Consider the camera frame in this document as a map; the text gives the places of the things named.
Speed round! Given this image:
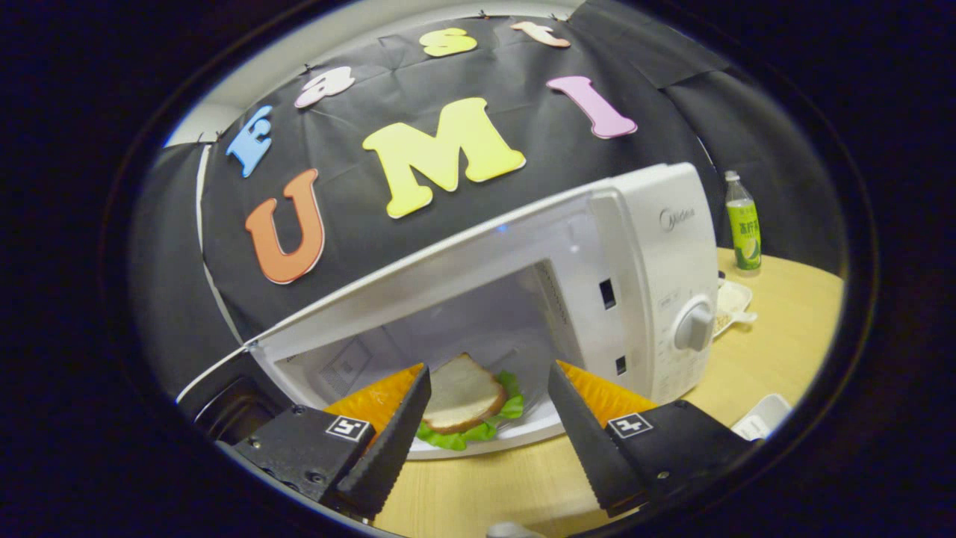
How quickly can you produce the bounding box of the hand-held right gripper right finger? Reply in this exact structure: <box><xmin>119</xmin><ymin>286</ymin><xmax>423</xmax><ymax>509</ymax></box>
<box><xmin>547</xmin><ymin>360</ymin><xmax>755</xmax><ymax>518</ymax></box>

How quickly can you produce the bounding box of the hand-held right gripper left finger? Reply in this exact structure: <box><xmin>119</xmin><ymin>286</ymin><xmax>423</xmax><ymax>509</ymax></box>
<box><xmin>235</xmin><ymin>364</ymin><xmax>432</xmax><ymax>522</ymax></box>

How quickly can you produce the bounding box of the sandwich with lettuce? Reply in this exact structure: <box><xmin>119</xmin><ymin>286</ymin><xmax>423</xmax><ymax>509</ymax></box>
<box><xmin>415</xmin><ymin>353</ymin><xmax>525</xmax><ymax>451</ymax></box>

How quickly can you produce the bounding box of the white microwave oven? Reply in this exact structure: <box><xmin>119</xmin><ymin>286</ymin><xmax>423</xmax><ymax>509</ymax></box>
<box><xmin>177</xmin><ymin>162</ymin><xmax>719</xmax><ymax>460</ymax></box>

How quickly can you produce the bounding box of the white rectangular tray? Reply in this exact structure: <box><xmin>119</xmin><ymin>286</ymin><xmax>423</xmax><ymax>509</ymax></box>
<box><xmin>730</xmin><ymin>394</ymin><xmax>792</xmax><ymax>442</ymax></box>

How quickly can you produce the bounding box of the white divided dish of grains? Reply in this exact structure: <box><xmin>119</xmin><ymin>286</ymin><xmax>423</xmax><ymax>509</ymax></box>
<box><xmin>713</xmin><ymin>278</ymin><xmax>757</xmax><ymax>338</ymax></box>

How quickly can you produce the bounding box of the green drink bottle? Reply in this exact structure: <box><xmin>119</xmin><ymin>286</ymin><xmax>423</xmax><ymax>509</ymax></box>
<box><xmin>724</xmin><ymin>170</ymin><xmax>763</xmax><ymax>276</ymax></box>

